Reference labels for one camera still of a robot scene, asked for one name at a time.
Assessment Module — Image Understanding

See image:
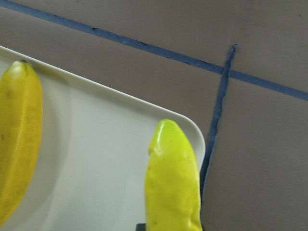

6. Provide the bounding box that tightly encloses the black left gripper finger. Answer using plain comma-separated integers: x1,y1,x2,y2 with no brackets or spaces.
136,223,146,231

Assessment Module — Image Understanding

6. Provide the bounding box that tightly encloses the yellow banana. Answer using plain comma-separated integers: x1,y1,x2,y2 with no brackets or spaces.
145,119,203,231
0,60,43,224

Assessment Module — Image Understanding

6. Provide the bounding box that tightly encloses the cream bear tray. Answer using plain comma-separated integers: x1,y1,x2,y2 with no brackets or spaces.
0,47,205,231

